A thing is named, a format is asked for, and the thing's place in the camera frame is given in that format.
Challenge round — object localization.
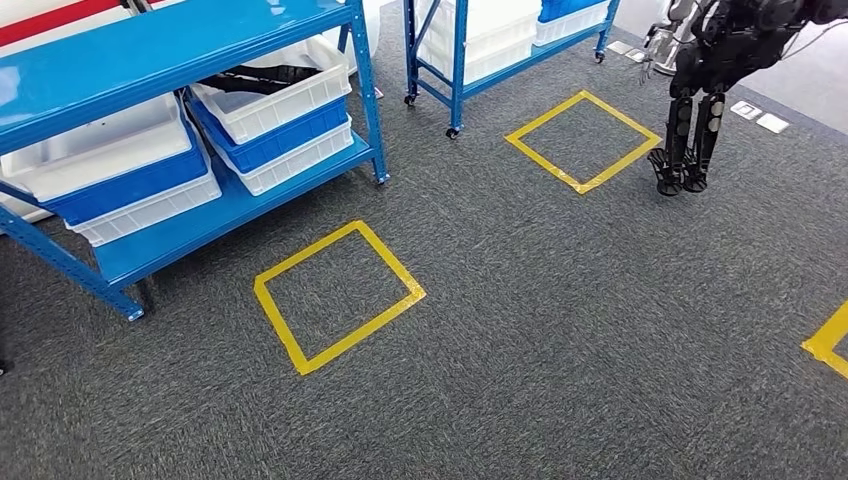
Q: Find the yellow floor tape square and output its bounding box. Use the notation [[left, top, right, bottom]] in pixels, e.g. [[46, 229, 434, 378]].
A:
[[253, 220, 427, 377], [504, 90, 664, 197], [801, 301, 848, 380]]

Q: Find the blue metal shelf rack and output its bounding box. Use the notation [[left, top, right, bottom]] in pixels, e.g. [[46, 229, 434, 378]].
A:
[[0, 0, 391, 323], [402, 0, 623, 140]]

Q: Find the black curved plastic part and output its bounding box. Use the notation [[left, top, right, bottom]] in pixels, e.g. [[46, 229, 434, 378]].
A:
[[198, 64, 324, 96]]

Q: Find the black humanoid robot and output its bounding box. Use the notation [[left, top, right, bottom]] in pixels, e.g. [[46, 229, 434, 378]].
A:
[[639, 0, 848, 198]]

